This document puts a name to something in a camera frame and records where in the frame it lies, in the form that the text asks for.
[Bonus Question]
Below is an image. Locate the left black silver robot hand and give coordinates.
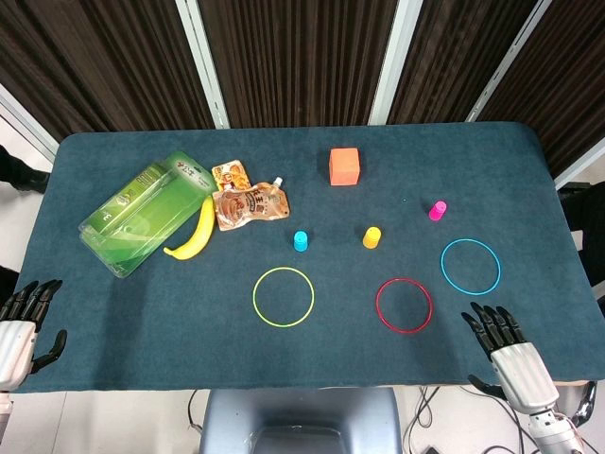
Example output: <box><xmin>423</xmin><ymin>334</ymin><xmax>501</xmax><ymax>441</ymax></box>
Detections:
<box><xmin>0</xmin><ymin>278</ymin><xmax>68</xmax><ymax>392</ymax></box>

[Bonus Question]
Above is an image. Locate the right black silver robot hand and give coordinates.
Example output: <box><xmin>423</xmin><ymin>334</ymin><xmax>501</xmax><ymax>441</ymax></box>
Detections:
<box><xmin>461</xmin><ymin>302</ymin><xmax>560</xmax><ymax>417</ymax></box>

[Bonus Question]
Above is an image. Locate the red thin ring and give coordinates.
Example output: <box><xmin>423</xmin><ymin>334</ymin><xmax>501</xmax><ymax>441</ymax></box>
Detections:
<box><xmin>375</xmin><ymin>277</ymin><xmax>434</xmax><ymax>335</ymax></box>

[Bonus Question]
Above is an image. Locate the yellow thin ring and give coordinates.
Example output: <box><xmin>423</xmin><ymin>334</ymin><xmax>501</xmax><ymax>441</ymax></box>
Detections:
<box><xmin>252</xmin><ymin>267</ymin><xmax>316</xmax><ymax>327</ymax></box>

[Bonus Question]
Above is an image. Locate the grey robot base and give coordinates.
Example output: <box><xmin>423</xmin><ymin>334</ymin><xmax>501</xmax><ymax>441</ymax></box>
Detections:
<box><xmin>198</xmin><ymin>387</ymin><xmax>403</xmax><ymax>454</ymax></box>

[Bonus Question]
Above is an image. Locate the black bulky object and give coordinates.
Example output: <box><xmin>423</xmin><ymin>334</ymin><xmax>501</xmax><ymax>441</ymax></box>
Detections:
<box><xmin>0</xmin><ymin>264</ymin><xmax>21</xmax><ymax>306</ymax></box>
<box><xmin>557</xmin><ymin>182</ymin><xmax>605</xmax><ymax>288</ymax></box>

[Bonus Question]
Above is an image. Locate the teal table cloth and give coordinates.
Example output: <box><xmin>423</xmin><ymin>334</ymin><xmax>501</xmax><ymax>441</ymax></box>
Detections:
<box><xmin>9</xmin><ymin>121</ymin><xmax>605</xmax><ymax>394</ymax></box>

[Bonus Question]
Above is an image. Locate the black shoe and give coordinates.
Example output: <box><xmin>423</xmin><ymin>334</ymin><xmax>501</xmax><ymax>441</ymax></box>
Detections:
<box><xmin>0</xmin><ymin>144</ymin><xmax>51</xmax><ymax>193</ymax></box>

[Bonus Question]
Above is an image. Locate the green clear plastic package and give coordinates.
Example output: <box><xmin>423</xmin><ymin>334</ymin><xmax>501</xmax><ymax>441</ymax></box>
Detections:
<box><xmin>78</xmin><ymin>150</ymin><xmax>215</xmax><ymax>280</ymax></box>

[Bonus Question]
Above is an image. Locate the yellow toy banana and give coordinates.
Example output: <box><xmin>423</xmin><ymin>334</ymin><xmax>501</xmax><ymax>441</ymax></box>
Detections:
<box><xmin>163</xmin><ymin>195</ymin><xmax>216</xmax><ymax>261</ymax></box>

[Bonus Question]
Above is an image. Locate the brown spout pouch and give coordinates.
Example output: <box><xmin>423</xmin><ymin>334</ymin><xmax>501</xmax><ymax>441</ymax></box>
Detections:
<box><xmin>212</xmin><ymin>177</ymin><xmax>291</xmax><ymax>233</ymax></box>

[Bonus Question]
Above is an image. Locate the orange foam cube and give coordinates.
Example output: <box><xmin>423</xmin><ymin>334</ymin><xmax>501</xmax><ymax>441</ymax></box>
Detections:
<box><xmin>328</xmin><ymin>147</ymin><xmax>363</xmax><ymax>186</ymax></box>

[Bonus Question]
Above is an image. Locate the orange snack packet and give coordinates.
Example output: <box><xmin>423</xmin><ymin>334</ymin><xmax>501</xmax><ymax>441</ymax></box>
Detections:
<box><xmin>211</xmin><ymin>160</ymin><xmax>252</xmax><ymax>193</ymax></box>

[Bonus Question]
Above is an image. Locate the dark brown partition panel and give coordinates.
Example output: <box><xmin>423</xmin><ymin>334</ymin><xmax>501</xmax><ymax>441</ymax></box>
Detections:
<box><xmin>198</xmin><ymin>0</ymin><xmax>403</xmax><ymax>130</ymax></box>
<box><xmin>387</xmin><ymin>0</ymin><xmax>538</xmax><ymax>125</ymax></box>
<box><xmin>0</xmin><ymin>0</ymin><xmax>216</xmax><ymax>143</ymax></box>
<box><xmin>476</xmin><ymin>0</ymin><xmax>605</xmax><ymax>177</ymax></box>

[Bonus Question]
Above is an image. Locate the black curved bracket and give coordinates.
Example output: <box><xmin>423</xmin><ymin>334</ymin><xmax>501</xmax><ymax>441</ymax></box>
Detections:
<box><xmin>569</xmin><ymin>380</ymin><xmax>597</xmax><ymax>429</ymax></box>

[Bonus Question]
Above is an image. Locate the black cable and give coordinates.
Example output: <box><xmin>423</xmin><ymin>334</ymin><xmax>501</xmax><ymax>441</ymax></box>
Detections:
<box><xmin>186</xmin><ymin>390</ymin><xmax>209</xmax><ymax>432</ymax></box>
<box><xmin>402</xmin><ymin>385</ymin><xmax>440</xmax><ymax>429</ymax></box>

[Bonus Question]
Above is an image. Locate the blue thin ring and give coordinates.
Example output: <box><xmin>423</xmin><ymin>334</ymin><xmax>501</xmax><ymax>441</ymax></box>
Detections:
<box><xmin>440</xmin><ymin>238</ymin><xmax>502</xmax><ymax>296</ymax></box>

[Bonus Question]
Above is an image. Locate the white partition post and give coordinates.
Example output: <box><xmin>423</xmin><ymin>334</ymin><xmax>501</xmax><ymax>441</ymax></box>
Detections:
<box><xmin>465</xmin><ymin>0</ymin><xmax>559</xmax><ymax>123</ymax></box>
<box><xmin>367</xmin><ymin>0</ymin><xmax>424</xmax><ymax>127</ymax></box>
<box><xmin>0</xmin><ymin>83</ymin><xmax>61</xmax><ymax>163</ymax></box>
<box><xmin>174</xmin><ymin>0</ymin><xmax>232</xmax><ymax>130</ymax></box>
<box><xmin>554</xmin><ymin>136</ymin><xmax>605</xmax><ymax>189</ymax></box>

